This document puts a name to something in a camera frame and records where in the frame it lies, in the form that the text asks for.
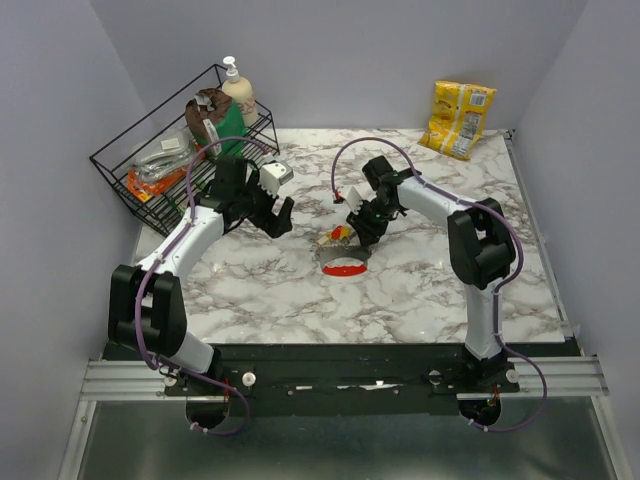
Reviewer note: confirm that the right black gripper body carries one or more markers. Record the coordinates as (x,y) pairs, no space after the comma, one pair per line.
(374,215)

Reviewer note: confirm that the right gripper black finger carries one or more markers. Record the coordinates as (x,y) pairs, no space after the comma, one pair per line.
(368,237)
(357,223)

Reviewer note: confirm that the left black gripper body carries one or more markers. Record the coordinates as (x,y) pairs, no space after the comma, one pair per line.
(256,200)

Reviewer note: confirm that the large red key tag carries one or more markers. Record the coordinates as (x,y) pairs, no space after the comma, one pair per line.
(340,233)

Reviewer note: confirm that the metal red key organizer plate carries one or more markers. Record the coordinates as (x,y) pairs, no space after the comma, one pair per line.
(342,258)

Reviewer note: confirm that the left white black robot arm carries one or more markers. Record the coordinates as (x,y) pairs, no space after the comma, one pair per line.
(146,306)

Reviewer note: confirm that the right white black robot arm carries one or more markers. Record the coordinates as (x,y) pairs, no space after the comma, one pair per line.
(481,249)

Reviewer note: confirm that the yellow key tag centre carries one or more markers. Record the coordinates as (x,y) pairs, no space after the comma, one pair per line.
(325,239)

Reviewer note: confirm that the brown green bag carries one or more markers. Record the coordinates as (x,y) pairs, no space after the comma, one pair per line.
(211,115)

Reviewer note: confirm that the clear plastic packet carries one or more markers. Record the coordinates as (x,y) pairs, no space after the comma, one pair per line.
(169,152)

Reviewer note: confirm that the orange snack packet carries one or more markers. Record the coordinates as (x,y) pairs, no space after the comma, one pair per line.
(144,191)

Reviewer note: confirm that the cream pump lotion bottle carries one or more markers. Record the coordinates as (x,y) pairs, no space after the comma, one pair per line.
(241,91)

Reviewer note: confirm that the yellow chips bag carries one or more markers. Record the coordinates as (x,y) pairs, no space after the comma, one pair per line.
(457,118)

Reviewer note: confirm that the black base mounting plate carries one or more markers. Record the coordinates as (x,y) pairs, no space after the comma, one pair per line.
(340,375)

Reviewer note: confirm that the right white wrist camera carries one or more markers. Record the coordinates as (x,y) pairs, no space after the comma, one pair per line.
(350,197)

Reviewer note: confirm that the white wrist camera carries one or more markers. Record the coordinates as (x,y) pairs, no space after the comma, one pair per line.
(274,175)
(350,197)

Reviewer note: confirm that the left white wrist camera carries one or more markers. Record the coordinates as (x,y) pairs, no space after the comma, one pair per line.
(274,175)

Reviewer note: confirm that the black wire rack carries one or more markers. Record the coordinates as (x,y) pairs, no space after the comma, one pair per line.
(163,212)

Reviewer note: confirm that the aluminium rail frame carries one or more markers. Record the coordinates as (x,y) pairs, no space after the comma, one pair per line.
(95,385)

